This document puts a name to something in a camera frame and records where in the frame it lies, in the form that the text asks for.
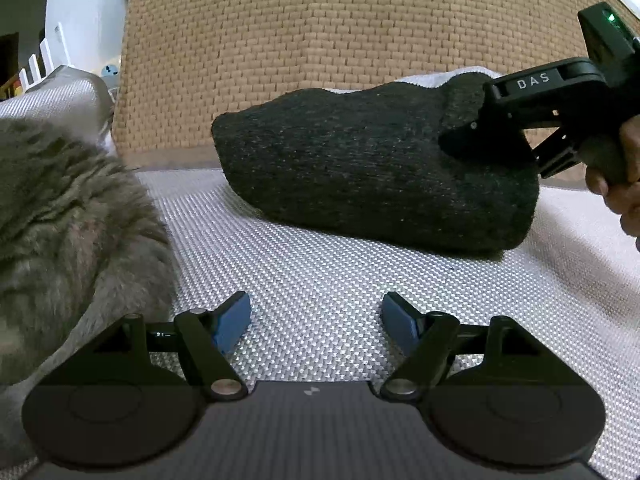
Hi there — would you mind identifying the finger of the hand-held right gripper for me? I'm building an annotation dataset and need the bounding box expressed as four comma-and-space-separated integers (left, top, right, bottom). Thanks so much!
439, 104, 532, 162

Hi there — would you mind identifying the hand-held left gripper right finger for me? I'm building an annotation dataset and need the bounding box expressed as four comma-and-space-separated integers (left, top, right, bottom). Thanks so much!
380, 291, 583, 402

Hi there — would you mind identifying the white slatted rack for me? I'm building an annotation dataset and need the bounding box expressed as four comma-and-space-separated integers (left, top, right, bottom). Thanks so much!
17, 22, 68, 93

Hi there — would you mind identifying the grey tabby cat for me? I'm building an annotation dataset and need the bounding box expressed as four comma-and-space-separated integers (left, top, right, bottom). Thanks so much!
0, 117, 177, 466

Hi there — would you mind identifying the stack of books and boxes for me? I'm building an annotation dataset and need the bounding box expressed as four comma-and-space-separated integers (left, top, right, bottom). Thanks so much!
0, 72, 28, 102

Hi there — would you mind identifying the person's right hand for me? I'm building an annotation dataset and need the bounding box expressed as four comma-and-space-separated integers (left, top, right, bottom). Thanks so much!
584, 114, 640, 239

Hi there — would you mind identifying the pale printed cloth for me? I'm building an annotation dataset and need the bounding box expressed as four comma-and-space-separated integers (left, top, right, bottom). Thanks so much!
97, 60, 123, 93

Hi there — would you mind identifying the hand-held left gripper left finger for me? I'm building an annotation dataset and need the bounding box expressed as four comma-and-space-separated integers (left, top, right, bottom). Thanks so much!
52, 291, 252, 402

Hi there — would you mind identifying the grey woven bed mat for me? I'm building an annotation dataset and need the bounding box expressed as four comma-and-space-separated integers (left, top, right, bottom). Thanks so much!
0, 65, 640, 480

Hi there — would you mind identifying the dark sweater with squirrel embroidery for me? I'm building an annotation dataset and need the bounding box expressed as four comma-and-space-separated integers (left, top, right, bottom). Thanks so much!
211, 72, 542, 257

